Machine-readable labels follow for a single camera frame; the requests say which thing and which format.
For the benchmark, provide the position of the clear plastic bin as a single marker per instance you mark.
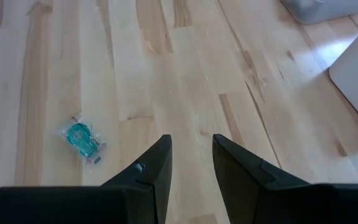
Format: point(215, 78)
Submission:
point(322, 12)

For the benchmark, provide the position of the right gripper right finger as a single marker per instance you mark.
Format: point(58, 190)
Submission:
point(259, 202)

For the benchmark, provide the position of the teal candy in clear wrapper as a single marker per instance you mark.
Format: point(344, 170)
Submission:
point(81, 141)

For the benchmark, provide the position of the white plastic bin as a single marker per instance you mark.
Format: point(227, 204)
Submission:
point(353, 84)

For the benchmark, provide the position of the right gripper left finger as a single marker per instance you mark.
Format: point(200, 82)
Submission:
point(135, 202)

